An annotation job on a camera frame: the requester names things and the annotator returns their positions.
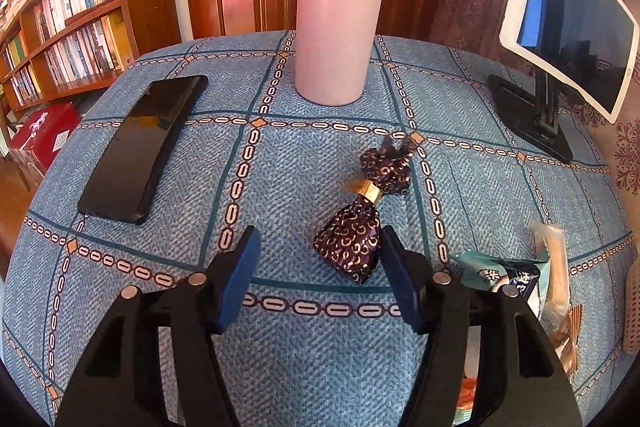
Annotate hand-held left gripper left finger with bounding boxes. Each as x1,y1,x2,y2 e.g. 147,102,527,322
55,226,262,427

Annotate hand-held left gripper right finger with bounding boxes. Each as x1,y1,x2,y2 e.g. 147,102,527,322
381,226,584,427

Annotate purple candy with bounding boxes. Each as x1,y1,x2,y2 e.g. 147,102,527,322
313,136,421,285

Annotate blue patterned tablecloth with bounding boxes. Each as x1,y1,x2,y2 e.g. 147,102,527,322
0,29,640,427

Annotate yellow pastry packet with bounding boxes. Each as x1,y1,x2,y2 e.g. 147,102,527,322
460,374,481,424

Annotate clear orange snack packet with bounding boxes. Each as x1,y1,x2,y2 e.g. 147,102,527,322
530,221,571,323

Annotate black smartphone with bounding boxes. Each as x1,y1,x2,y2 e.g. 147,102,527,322
77,75,209,225

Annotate black tablet stand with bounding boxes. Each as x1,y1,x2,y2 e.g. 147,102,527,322
487,0,613,164

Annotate red box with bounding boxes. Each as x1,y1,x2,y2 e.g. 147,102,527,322
9,103,81,168

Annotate pink insulated bottle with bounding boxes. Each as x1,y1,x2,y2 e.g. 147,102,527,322
294,0,391,105

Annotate rows of books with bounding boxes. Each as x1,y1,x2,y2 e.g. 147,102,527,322
0,0,137,108

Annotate white tablet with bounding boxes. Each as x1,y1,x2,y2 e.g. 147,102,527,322
499,0,640,125

